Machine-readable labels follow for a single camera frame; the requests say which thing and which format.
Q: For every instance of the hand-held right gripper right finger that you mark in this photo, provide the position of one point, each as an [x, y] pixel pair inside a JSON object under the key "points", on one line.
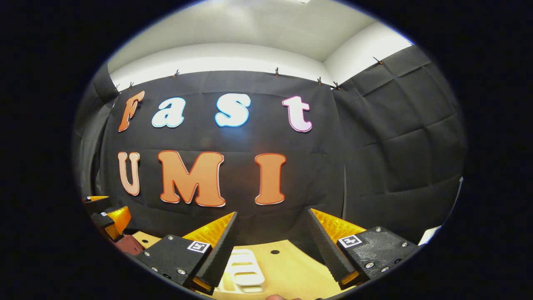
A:
{"points": [[327, 250]]}

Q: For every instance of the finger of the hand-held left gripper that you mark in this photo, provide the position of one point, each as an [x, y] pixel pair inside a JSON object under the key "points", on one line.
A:
{"points": [[114, 223], [96, 204]]}

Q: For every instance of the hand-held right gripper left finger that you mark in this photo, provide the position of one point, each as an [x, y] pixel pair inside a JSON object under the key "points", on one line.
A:
{"points": [[218, 254]]}

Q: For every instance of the maroon schoolbag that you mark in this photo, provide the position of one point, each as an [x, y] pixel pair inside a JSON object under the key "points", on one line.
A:
{"points": [[130, 246]]}

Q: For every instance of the cream plastic bookshelf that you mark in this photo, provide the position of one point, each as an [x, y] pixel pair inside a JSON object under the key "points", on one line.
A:
{"points": [[243, 271]]}

